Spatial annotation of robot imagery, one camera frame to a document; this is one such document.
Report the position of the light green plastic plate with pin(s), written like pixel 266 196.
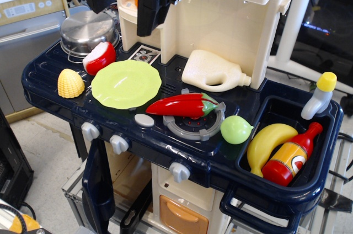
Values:
pixel 126 84

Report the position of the green toy pear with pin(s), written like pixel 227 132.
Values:
pixel 235 129

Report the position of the stainless steel pot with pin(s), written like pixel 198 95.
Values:
pixel 83 31

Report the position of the red white toy cheese wedge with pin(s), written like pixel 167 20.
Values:
pixel 101 56

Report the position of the cream toy kitchen back panel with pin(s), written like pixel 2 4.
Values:
pixel 240 31

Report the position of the cream toy detergent jug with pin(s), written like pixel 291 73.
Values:
pixel 213 73

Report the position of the yellow toy corn piece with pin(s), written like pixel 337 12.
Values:
pixel 70 84

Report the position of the red toy chili pepper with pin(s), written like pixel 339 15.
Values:
pixel 193 105

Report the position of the grey oval button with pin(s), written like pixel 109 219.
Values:
pixel 144 120

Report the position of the grey toy stove burner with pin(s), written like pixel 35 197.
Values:
pixel 200 129

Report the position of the white pipe stand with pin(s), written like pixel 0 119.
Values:
pixel 313 37

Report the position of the grey left stove knob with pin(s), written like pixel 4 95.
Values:
pixel 89 131

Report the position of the grey stove knob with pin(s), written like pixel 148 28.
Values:
pixel 119 144
pixel 89 131
pixel 179 172

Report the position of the grey middle stove knob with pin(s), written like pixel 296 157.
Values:
pixel 119 144

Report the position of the grey right stove knob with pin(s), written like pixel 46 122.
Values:
pixel 179 172

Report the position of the yellow toy banana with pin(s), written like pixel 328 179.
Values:
pixel 264 142

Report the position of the navy toy kitchen counter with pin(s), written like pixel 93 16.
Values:
pixel 215 163

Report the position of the grey yellow toy faucet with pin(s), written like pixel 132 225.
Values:
pixel 321 97

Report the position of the navy oven door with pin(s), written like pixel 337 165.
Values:
pixel 98 194

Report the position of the black case on floor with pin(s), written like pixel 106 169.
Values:
pixel 16 172

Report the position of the red toy ketchup bottle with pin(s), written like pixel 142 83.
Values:
pixel 291 156

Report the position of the orange toy drawer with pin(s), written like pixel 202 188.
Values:
pixel 180 218

